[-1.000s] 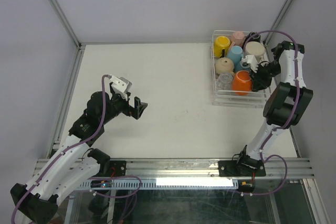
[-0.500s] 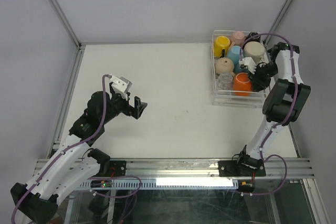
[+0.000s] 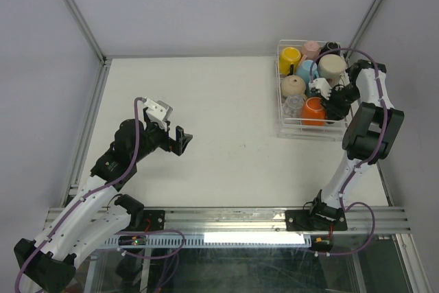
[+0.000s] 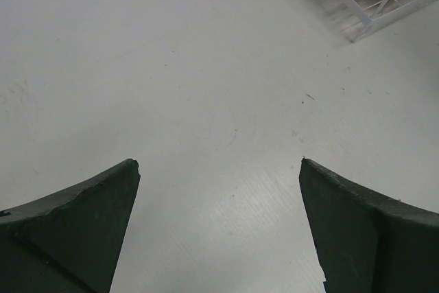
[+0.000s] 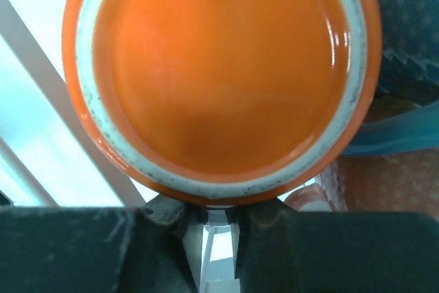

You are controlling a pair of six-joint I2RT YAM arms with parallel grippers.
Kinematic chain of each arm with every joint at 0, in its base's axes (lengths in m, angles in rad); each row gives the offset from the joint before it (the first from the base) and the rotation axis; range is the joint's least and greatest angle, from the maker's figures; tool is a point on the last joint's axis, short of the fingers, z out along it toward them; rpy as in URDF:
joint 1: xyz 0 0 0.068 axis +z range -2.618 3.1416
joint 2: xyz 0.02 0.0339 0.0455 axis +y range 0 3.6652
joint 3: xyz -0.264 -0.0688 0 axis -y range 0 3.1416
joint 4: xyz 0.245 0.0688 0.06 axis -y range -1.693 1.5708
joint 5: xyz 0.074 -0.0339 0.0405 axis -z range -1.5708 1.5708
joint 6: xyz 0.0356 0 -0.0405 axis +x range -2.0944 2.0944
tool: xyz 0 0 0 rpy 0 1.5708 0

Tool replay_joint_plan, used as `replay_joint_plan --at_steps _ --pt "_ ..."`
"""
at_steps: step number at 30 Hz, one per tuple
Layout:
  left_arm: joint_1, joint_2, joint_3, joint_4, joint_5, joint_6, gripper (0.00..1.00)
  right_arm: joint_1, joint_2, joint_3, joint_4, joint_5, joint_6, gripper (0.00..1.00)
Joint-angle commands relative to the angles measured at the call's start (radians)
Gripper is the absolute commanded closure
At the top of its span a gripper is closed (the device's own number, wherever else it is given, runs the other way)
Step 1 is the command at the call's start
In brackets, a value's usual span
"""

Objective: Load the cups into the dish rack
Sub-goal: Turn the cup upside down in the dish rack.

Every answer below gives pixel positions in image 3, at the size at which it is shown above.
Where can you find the clear dish rack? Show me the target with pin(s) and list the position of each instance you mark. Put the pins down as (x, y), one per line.
(294, 127)

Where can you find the yellow mug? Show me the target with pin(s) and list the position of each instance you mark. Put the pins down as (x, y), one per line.
(288, 61)

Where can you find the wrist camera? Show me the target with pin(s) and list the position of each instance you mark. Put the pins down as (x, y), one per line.
(320, 87)
(157, 112)

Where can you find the orange mug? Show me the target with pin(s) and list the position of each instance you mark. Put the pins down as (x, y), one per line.
(313, 112)

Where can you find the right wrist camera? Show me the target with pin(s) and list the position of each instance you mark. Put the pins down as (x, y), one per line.
(320, 87)

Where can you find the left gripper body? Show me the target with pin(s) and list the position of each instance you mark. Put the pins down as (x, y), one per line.
(159, 138)

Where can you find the clear plastic cup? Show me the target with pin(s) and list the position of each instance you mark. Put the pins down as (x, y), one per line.
(292, 106)

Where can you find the pink mug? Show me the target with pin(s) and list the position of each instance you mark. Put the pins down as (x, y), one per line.
(310, 50)

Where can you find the green inside mug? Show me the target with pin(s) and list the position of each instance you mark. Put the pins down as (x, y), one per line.
(331, 67)

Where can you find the white cable duct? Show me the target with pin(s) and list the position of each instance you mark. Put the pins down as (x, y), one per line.
(237, 239)

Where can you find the beige mug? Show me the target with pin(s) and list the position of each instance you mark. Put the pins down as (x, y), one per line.
(291, 85)

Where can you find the aluminium mounting rail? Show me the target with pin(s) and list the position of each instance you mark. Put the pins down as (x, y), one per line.
(191, 220)

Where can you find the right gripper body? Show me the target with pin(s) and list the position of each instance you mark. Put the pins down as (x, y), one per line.
(339, 101)

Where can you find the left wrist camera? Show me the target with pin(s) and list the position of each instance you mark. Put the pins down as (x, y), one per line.
(157, 112)

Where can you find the white light-blue mug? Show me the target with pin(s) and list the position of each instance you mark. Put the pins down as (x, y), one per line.
(306, 70)

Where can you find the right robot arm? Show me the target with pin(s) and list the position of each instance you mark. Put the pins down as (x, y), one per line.
(369, 137)

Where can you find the black mug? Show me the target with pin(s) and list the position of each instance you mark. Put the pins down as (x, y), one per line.
(331, 48)

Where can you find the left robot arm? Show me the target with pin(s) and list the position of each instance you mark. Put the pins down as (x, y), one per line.
(98, 211)

